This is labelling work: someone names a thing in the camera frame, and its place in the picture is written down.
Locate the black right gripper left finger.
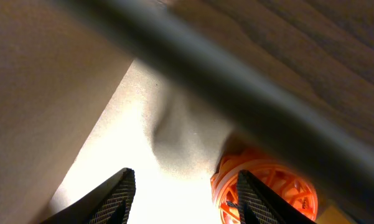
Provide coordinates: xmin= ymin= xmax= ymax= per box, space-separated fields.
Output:
xmin=42 ymin=168 xmax=136 ymax=224

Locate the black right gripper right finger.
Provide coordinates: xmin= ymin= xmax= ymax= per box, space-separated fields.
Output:
xmin=236 ymin=170 xmax=315 ymax=224

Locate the orange round wheel toy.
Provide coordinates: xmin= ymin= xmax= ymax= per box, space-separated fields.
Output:
xmin=210 ymin=147 xmax=319 ymax=224

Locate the white cardboard box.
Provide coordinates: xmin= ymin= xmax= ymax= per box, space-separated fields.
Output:
xmin=0 ymin=1 xmax=374 ymax=223

